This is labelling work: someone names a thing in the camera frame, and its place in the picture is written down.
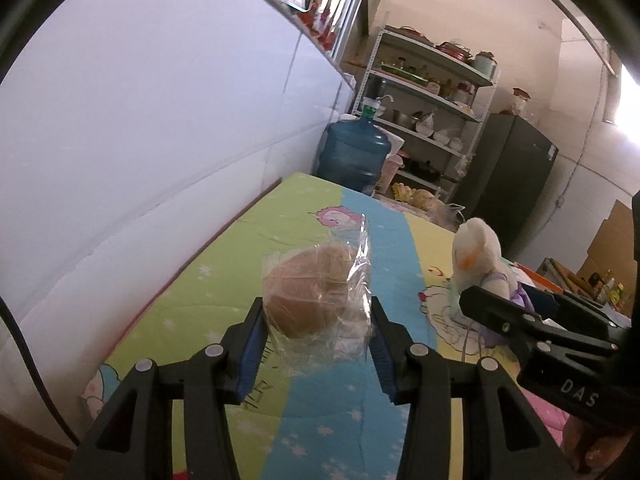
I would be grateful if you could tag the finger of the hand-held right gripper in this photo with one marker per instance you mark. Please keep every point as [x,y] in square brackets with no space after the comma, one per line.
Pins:
[500,317]
[542,304]

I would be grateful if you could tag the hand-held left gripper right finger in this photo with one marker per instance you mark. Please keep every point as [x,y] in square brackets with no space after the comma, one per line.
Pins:
[382,360]

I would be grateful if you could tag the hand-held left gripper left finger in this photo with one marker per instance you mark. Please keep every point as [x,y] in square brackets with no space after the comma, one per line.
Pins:
[252,355]

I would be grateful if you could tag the orange shallow cardboard box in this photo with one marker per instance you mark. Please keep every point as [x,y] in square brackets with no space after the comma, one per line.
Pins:
[550,281]

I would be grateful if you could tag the white teddy bear purple dress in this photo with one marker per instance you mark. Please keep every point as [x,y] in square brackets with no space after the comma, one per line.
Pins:
[480,260]

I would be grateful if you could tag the bun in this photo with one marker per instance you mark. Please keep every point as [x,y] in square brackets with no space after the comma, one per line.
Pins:
[310,295]

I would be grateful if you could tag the person's right hand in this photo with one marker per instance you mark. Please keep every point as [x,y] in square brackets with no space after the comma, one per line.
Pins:
[585,450]

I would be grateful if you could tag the kitchen counter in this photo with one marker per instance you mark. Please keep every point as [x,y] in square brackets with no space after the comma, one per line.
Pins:
[562,272]

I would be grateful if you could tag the row of condiment bottles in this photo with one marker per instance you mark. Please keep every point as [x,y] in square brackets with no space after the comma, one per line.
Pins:
[607,287]

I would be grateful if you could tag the colourful striped cartoon blanket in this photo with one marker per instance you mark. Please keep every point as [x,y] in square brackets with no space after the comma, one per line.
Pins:
[200,300]

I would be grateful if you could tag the cardboard sheet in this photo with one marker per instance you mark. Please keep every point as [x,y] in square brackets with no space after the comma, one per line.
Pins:
[612,240]

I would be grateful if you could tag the dark refrigerator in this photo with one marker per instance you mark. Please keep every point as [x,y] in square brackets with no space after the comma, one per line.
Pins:
[510,185]

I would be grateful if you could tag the white plastic bag of food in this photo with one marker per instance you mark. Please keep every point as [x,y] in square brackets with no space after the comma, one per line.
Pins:
[425,202]

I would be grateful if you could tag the black frying pan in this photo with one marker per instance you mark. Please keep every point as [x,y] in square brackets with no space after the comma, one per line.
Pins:
[425,171]

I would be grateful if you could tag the small white bowl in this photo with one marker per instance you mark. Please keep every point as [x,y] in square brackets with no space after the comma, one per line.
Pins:
[456,144]
[425,129]
[442,136]

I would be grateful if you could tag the pink white plastic container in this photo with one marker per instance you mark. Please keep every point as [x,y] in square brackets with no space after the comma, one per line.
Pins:
[391,172]

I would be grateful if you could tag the glass jar with lid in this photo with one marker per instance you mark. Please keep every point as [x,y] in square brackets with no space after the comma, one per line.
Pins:
[520,104]

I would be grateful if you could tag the blue water jug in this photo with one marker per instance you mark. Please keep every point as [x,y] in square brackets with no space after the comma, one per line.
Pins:
[352,157]

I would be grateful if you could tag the small high window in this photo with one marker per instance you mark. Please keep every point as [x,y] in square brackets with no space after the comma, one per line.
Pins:
[625,95]

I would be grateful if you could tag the metal shelf rack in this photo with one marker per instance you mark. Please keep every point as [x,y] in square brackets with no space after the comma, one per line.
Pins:
[425,95]

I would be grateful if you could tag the row of glass jars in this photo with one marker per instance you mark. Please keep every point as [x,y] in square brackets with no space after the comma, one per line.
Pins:
[450,87]

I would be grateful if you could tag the water jug pump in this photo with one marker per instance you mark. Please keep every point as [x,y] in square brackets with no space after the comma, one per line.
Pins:
[372,107]

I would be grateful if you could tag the mint enamel canister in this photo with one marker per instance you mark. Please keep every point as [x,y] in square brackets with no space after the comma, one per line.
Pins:
[484,65]

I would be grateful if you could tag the green tray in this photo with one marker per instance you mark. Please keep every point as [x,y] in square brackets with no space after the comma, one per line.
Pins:
[405,72]

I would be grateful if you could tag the red lidded pot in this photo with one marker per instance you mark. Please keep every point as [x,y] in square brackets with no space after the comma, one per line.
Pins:
[455,51]

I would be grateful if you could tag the curved metal pipe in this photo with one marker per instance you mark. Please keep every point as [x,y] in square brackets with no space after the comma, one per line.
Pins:
[585,30]

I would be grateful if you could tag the flat red pan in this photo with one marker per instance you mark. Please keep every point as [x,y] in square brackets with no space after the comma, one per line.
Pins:
[407,32]

